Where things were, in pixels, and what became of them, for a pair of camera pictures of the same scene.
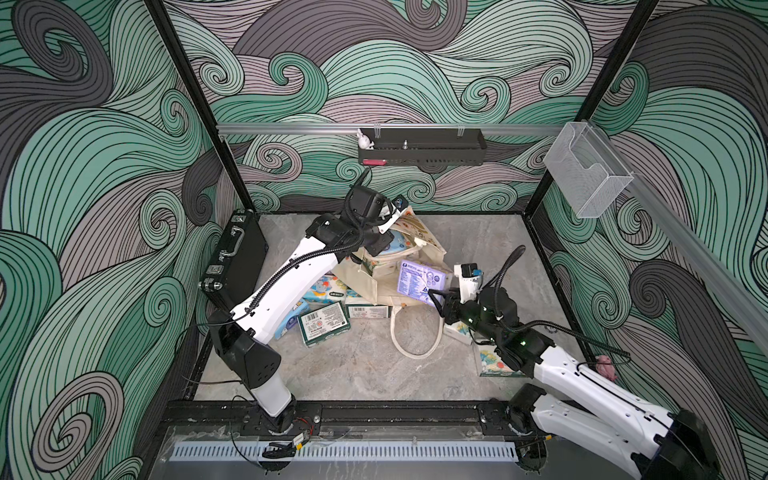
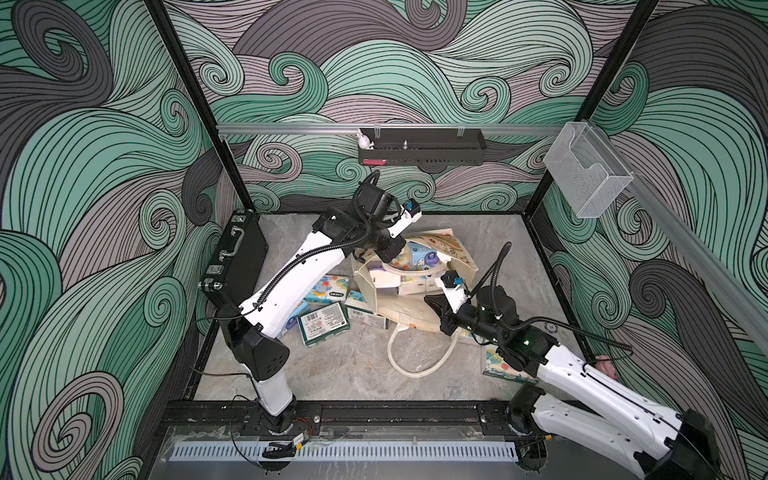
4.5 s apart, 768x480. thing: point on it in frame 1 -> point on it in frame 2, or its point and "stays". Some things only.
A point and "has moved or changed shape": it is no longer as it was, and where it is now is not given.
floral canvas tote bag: [372, 274] has moved or changed shape
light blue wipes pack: [399, 244] has moved or changed shape
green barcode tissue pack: [324, 323] stays
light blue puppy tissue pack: [301, 307] stays
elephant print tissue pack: [328, 289] stays
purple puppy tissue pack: [414, 280] -> [435, 258]
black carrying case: [236, 260] stays
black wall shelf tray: [421, 147] stays
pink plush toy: [605, 367] stays
